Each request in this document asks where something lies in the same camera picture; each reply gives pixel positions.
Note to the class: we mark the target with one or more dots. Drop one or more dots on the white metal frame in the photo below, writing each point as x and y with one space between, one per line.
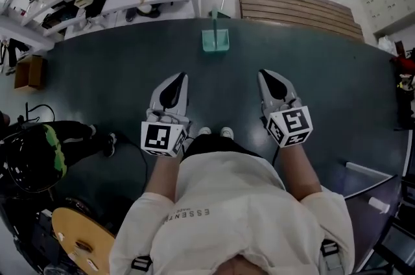
366 170

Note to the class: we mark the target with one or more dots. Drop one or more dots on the black shoe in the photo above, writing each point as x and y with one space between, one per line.
130 14

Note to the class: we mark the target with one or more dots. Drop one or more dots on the round wooden table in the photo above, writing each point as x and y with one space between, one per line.
84 234

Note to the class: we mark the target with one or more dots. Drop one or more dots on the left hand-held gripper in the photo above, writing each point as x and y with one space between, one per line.
157 137

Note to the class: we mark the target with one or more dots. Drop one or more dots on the wooden slatted pallet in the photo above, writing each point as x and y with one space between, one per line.
298 11

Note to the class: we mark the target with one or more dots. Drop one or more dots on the white plastic bag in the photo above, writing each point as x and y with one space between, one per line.
386 43

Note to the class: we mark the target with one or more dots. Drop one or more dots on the red bag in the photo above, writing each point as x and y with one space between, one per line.
405 63

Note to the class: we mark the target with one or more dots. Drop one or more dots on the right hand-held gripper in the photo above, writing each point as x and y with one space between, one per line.
293 123

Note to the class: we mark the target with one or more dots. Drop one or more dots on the person's right white shoe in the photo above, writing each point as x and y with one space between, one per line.
227 133

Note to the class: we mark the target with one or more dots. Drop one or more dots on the person's white shoe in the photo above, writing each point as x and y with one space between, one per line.
204 131
227 133

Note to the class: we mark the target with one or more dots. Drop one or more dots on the black cloth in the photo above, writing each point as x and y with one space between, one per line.
97 4

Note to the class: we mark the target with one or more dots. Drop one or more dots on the white cap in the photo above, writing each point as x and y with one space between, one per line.
147 11

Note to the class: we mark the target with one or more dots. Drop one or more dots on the person's left white shoe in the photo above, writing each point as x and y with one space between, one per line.
204 131

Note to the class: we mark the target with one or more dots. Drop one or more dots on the cardboard box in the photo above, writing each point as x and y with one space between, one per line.
29 72

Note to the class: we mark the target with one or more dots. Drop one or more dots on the person's cream sweatshirt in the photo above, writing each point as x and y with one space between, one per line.
233 218

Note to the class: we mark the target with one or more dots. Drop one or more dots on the dark brown table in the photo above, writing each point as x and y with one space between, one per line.
366 234

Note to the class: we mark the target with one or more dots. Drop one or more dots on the green dustpan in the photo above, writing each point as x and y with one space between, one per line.
215 43

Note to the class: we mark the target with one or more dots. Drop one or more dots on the person's right forearm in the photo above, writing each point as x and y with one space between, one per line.
298 173

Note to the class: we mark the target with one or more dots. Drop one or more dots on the person's black trousers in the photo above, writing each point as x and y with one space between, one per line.
214 145

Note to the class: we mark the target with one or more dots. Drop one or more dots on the white paper cup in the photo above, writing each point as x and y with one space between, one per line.
378 205

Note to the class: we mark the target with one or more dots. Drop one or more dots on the person's left forearm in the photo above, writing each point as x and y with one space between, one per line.
160 179

